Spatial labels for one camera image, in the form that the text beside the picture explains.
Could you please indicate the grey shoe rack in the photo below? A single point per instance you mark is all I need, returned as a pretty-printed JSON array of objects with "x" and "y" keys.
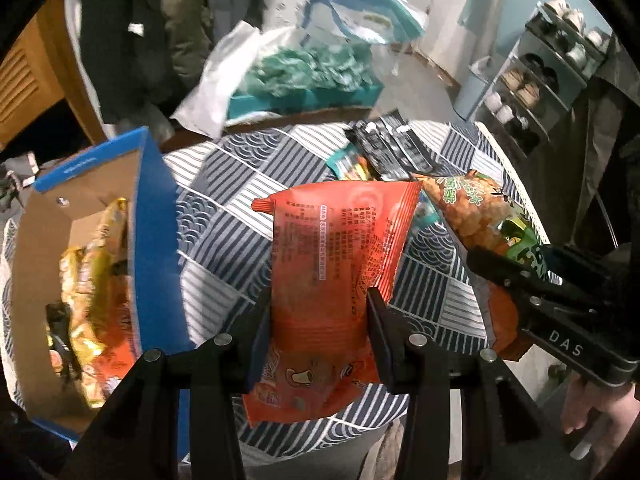
[{"x": 505, "y": 62}]

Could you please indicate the dark cartoon snack packet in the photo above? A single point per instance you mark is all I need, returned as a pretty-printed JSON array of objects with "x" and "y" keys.
[{"x": 60, "y": 320}]

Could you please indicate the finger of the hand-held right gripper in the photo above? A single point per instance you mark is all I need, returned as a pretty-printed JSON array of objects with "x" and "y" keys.
[
  {"x": 580, "y": 265},
  {"x": 500, "y": 272}
]

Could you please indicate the wooden wardrobe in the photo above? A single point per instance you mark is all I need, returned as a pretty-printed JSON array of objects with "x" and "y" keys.
[{"x": 30, "y": 75}]

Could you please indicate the orange packet white lettering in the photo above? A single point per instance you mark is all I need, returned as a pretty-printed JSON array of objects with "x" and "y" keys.
[{"x": 122, "y": 350}]

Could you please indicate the blue cardboard box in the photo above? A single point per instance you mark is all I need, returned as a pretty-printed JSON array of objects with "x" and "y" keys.
[{"x": 160, "y": 240}]

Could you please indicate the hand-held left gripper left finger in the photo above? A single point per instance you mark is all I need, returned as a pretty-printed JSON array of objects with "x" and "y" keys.
[{"x": 257, "y": 342}]

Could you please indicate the black hanging coat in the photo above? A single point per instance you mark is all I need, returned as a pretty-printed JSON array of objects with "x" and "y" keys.
[{"x": 125, "y": 60}]

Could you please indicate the olive hanging coat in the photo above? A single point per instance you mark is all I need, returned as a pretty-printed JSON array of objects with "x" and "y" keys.
[{"x": 185, "y": 20}]

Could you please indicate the white plastic bag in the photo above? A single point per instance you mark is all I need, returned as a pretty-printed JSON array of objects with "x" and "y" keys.
[{"x": 220, "y": 75}]

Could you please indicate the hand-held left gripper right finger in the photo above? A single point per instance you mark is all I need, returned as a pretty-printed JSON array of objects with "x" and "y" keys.
[{"x": 380, "y": 342}]

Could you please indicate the dark olive jacket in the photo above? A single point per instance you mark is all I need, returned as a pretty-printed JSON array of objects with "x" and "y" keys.
[{"x": 615, "y": 135}]

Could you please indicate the small teal snack packet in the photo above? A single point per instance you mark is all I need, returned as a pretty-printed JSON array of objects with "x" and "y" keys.
[{"x": 426, "y": 212}]

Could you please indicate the red snack packet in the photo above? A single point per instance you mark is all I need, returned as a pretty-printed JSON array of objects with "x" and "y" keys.
[{"x": 330, "y": 260}]

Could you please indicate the black snack packet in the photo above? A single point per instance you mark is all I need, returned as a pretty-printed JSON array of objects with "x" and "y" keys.
[{"x": 395, "y": 150}]

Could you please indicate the white door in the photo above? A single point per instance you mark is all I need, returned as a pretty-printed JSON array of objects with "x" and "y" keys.
[{"x": 450, "y": 10}]

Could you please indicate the long yellow snack packet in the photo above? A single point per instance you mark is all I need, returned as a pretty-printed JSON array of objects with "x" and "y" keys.
[{"x": 82, "y": 280}]

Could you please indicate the grey clothes pile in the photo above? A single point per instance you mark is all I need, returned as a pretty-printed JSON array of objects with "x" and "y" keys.
[{"x": 12, "y": 185}]

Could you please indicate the orange packet green label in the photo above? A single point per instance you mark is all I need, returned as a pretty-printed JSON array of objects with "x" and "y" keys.
[{"x": 465, "y": 215}]

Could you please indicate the light blue bin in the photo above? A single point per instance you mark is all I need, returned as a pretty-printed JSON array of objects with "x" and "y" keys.
[{"x": 470, "y": 95}]

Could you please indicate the person's right hand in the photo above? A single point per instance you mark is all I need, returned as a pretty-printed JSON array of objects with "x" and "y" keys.
[{"x": 582, "y": 405}]

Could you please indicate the teal box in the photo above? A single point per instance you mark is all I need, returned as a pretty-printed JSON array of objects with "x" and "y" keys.
[{"x": 300, "y": 103}]

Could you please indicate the shoe rack with shoes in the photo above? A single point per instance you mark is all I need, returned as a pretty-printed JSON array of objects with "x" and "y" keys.
[{"x": 525, "y": 89}]

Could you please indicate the small teal orange packet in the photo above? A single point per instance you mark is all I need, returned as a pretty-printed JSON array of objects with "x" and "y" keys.
[{"x": 350, "y": 165}]

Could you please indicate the yellow patterned snack packet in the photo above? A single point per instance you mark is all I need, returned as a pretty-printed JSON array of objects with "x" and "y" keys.
[{"x": 112, "y": 230}]

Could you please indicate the clear plastic bag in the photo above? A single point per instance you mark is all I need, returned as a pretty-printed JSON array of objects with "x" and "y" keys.
[{"x": 386, "y": 62}]

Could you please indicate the pile of teal packets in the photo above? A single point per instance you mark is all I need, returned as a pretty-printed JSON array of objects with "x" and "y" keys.
[{"x": 300, "y": 67}]

